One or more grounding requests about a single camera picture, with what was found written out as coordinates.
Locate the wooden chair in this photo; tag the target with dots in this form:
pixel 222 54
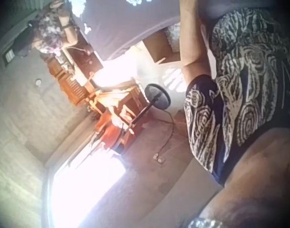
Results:
pixel 128 104

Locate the brown cardboard box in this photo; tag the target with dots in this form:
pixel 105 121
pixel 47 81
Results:
pixel 158 46

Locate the wooden drawer cabinet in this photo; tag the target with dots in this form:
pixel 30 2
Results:
pixel 84 60

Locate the purple floral bed sheet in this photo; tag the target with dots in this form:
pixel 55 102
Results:
pixel 126 23

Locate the black pedestal fan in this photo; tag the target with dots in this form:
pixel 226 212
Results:
pixel 157 95

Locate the round white wall fitting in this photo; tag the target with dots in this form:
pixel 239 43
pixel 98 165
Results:
pixel 38 82

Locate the wall vent grille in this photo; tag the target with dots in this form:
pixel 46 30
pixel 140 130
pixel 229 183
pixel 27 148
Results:
pixel 9 57

